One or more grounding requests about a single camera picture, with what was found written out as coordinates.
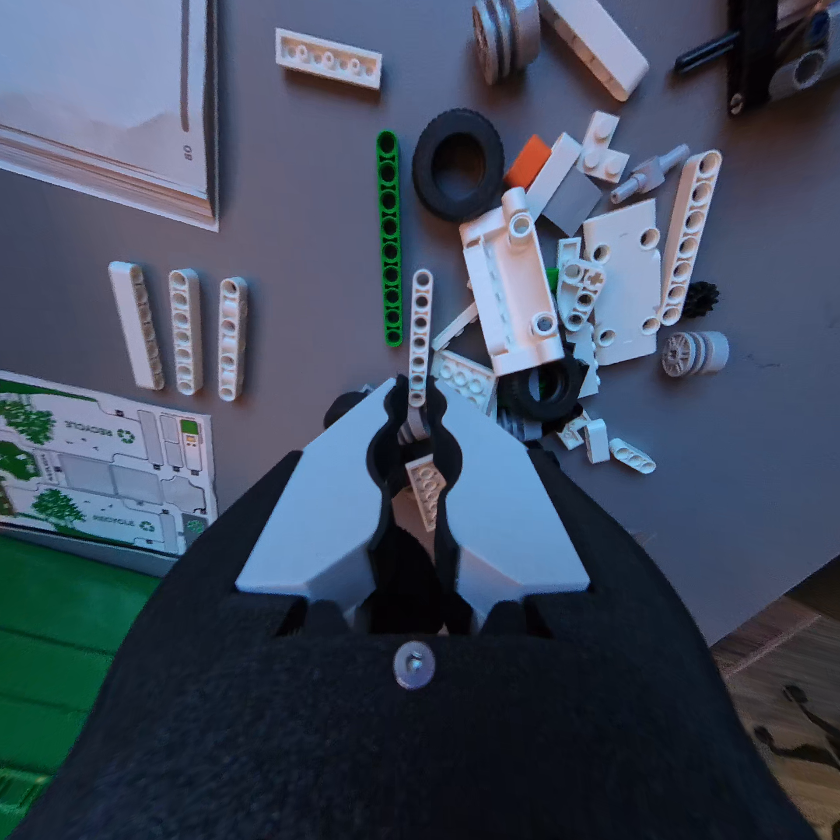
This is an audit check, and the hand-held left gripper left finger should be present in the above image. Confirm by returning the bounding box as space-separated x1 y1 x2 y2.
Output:
234 376 406 630

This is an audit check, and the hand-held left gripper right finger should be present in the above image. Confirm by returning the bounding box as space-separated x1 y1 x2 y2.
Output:
425 379 592 630

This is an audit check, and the white long narrow plate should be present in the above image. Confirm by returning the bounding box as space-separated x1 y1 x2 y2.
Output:
405 459 447 532

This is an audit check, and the white seven-hole beam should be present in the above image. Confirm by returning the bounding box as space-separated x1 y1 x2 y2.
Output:
108 261 165 390
168 268 204 395
218 277 249 401
397 269 435 442

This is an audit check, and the pile of lego pieces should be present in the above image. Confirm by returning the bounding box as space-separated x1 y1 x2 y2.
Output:
430 108 731 475

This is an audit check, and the white beam with holes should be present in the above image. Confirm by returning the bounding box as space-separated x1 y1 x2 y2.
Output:
276 28 383 89

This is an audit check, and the grey ribbed wheel hub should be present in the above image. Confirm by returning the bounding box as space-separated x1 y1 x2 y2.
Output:
661 330 729 378
472 0 540 85

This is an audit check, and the partly built lego truck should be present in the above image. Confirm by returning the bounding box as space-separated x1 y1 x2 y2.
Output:
675 0 840 118

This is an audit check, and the green and white sticker sheet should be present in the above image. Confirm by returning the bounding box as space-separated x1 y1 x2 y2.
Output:
0 371 217 559

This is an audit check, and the green plastic bin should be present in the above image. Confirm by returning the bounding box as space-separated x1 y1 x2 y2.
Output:
0 532 165 821

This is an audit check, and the green long holed beam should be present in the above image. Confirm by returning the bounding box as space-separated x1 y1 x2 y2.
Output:
376 130 403 347

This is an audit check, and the black rubber tyre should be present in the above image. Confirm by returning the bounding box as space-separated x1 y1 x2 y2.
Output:
412 108 506 224

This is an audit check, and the white long thick brick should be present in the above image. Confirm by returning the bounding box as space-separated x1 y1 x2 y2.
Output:
538 0 651 102

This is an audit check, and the white instruction booklet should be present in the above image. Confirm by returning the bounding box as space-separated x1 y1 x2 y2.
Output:
0 0 221 232

